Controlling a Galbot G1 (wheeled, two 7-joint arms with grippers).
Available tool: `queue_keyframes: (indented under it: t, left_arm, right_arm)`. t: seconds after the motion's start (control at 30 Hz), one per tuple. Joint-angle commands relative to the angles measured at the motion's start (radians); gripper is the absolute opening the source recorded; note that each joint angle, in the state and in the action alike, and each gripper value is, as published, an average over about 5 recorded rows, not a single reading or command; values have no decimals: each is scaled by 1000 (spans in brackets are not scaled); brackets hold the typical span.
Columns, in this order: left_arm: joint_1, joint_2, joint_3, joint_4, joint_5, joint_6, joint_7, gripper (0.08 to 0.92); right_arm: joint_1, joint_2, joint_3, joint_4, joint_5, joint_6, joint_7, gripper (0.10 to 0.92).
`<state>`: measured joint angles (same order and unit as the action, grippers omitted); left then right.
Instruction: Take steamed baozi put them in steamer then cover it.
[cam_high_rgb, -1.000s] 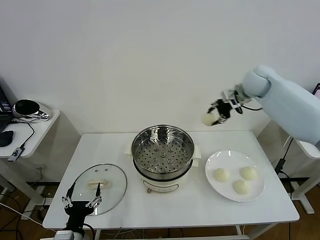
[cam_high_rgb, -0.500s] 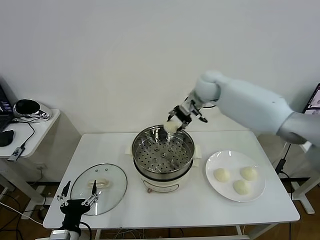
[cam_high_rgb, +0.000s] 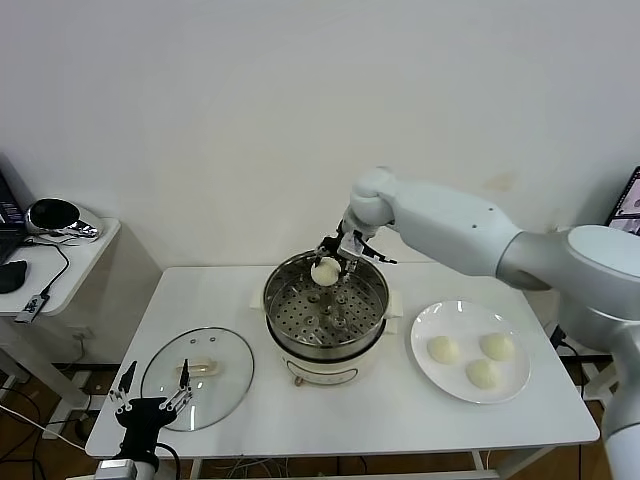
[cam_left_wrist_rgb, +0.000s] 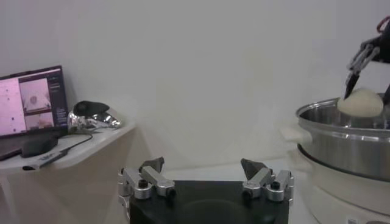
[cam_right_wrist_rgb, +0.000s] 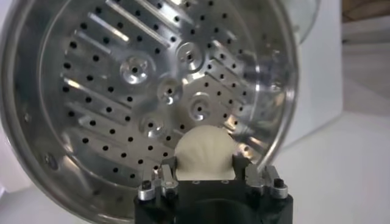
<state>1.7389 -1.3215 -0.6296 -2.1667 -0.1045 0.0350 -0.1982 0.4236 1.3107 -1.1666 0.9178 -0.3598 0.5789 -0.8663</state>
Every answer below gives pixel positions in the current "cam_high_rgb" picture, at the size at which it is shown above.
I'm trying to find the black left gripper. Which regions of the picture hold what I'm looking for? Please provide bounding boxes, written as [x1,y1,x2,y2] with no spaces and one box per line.
[108,357,194,460]

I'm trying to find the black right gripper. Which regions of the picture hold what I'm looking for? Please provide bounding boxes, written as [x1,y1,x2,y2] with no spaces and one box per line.
[312,229,358,287]

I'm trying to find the white steamed baozi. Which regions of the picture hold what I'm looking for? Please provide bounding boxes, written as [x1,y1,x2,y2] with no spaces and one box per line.
[478,332,516,362]
[464,358,503,390]
[310,257,342,288]
[428,335,464,365]

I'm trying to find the round glass pot lid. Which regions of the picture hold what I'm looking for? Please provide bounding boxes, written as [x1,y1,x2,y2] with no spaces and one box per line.
[140,327,256,432]

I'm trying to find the black computer mouse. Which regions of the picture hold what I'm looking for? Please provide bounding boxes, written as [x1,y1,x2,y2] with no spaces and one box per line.
[0,259,30,295]

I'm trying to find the perforated steel steamer basket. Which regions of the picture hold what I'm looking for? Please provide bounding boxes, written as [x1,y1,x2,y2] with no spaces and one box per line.
[248,248,405,362]

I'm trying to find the white electric cooker base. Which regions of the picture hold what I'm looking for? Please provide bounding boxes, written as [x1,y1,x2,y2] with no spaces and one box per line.
[259,309,401,390]

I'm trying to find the white side table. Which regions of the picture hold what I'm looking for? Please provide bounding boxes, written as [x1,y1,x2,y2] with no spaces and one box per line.
[0,218,123,441]

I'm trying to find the grey usb hub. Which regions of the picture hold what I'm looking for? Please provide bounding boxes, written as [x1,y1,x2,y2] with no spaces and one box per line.
[14,293,54,324]

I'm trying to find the round white plate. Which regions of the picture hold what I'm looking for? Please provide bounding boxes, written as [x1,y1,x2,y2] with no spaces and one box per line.
[410,299,532,405]

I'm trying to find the laptop with dark screen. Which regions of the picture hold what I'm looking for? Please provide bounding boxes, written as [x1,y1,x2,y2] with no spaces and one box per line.
[0,164,27,266]

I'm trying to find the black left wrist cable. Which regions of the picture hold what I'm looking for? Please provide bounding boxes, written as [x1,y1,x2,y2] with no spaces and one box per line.
[157,442,181,480]

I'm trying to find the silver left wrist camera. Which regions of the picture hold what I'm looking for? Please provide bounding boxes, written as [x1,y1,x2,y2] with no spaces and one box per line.
[94,458,139,480]

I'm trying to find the thin black hub cable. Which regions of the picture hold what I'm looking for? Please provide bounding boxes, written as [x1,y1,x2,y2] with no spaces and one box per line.
[19,238,71,297]

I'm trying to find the black laptop charger cable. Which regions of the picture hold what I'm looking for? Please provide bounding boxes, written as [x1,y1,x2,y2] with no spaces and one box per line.
[549,322,581,359]

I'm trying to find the laptop showing camera windows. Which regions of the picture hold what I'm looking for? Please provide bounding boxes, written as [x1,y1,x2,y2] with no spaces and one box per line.
[605,167,640,236]

